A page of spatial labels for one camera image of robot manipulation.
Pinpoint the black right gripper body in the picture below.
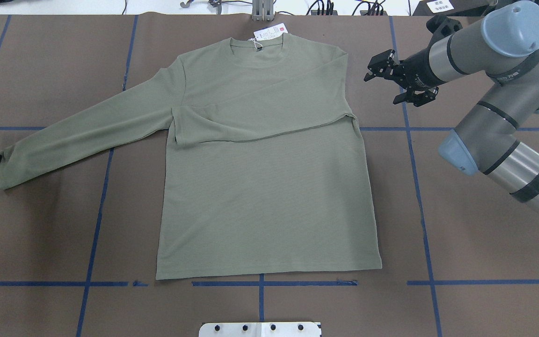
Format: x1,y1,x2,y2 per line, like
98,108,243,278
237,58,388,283
395,51,440,91

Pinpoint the white paper clothing tag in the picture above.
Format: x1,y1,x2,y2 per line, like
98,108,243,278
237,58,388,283
253,23,288,41

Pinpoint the aluminium frame post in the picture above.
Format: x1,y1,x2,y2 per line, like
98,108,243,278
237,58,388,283
251,0,276,22

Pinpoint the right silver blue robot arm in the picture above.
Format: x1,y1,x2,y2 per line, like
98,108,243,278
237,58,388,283
364,0,539,213

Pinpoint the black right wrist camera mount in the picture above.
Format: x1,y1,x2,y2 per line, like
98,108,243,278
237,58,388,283
426,15,463,47

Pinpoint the olive green long-sleeve shirt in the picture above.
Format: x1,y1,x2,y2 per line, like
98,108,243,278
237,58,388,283
0,33,382,281

